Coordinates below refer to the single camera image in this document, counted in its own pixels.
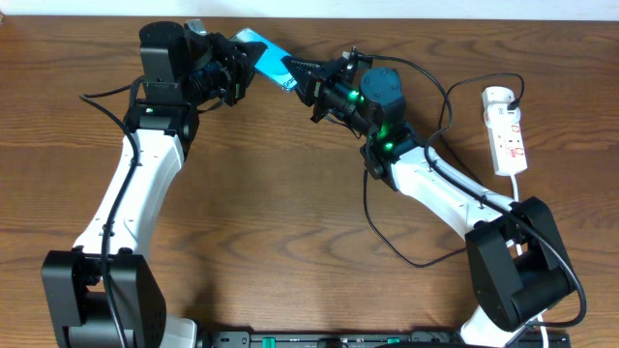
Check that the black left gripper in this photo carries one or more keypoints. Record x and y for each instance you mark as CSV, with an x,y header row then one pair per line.
x,y
237,69

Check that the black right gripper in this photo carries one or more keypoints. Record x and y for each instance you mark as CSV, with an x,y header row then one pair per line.
x,y
313,80

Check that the blue Galaxy smartphone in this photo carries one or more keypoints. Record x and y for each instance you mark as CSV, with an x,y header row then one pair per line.
x,y
270,64

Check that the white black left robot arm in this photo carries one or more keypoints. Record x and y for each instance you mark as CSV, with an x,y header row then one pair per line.
x,y
101,292

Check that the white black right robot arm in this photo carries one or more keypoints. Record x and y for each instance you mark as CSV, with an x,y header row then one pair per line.
x,y
519,264

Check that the white USB charger adapter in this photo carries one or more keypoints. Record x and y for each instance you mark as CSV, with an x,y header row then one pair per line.
x,y
498,99

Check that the white power strip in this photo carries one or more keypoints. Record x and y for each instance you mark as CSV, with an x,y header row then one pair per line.
x,y
505,140

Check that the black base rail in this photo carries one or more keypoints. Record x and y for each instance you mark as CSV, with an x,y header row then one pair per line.
x,y
238,339

